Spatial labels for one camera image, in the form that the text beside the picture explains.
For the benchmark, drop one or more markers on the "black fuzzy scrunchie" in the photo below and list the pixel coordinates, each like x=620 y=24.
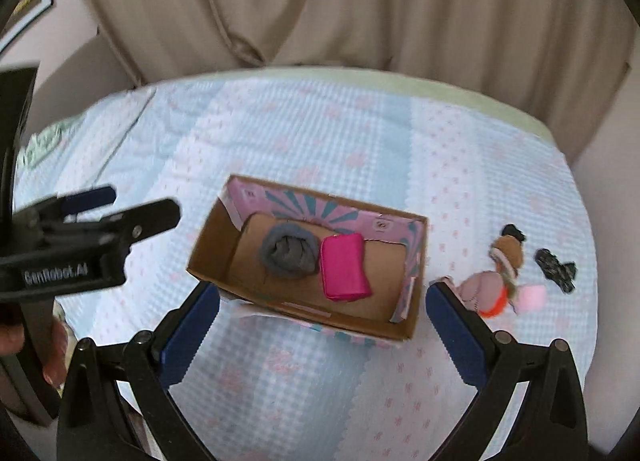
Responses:
x=513 y=231

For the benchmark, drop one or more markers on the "dusty pink cloth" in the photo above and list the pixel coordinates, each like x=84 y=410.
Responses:
x=478 y=290

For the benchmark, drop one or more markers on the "magenta leather pouch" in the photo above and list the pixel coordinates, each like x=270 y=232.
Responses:
x=341 y=268

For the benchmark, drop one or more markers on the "framed wall picture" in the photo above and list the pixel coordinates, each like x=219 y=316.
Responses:
x=24 y=15

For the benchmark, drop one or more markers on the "person's left hand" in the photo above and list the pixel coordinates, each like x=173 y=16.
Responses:
x=14 y=339

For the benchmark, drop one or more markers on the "blue pink checked bedspread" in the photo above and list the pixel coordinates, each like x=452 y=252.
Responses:
x=263 y=388

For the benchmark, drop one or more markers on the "green sheet under bedspread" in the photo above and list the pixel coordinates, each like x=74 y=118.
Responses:
x=393 y=83

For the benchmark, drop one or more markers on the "grey sock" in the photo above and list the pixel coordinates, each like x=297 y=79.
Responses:
x=290 y=251

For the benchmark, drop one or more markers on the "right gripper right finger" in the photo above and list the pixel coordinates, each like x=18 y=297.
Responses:
x=551 y=423

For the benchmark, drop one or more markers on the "black patterned scarf scrunchie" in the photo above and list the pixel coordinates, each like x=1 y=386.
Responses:
x=562 y=274

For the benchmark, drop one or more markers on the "cardboard box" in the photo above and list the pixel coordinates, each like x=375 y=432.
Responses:
x=226 y=254

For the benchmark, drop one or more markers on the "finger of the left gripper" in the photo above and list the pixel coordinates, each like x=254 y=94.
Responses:
x=143 y=222
x=87 y=200

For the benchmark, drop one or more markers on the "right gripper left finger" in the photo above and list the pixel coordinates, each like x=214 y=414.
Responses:
x=93 y=424

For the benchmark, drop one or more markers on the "pink fluffy scrunchie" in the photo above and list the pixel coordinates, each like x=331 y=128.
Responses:
x=530 y=298

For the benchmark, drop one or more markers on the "beige curtain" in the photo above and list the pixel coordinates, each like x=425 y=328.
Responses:
x=561 y=61

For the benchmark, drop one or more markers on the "orange plush fruit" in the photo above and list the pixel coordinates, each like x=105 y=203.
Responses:
x=495 y=308

